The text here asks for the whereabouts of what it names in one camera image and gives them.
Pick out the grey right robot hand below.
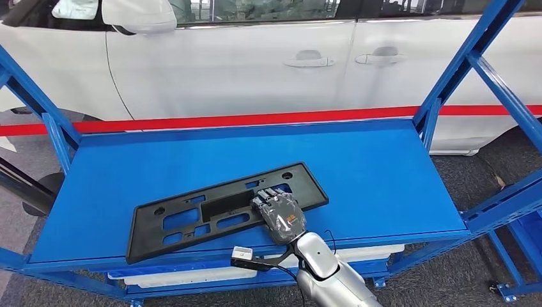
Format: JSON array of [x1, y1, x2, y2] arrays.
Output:
[[252, 187, 308, 247]]

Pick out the black plastic plate frame part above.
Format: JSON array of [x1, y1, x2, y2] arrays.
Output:
[[125, 161, 330, 265]]

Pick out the blue metal shelf rack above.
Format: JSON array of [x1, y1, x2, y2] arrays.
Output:
[[0, 0, 542, 307]]

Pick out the white plastic crate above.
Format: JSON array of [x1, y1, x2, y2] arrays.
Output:
[[107, 265, 259, 290], [262, 244, 406, 269]]

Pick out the red barrier belt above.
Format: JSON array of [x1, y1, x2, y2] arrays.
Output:
[[0, 104, 542, 138]]

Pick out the white car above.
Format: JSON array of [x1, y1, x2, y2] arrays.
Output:
[[0, 0, 542, 157]]

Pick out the white car side mirror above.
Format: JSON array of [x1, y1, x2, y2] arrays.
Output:
[[101, 0, 178, 36]]

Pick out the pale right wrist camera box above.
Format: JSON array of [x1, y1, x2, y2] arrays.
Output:
[[230, 246, 255, 269]]

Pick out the white car door handle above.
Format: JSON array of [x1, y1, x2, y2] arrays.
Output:
[[283, 49, 336, 68], [355, 46, 407, 66]]

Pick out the black stanchion post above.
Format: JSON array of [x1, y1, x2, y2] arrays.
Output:
[[0, 155, 65, 217]]

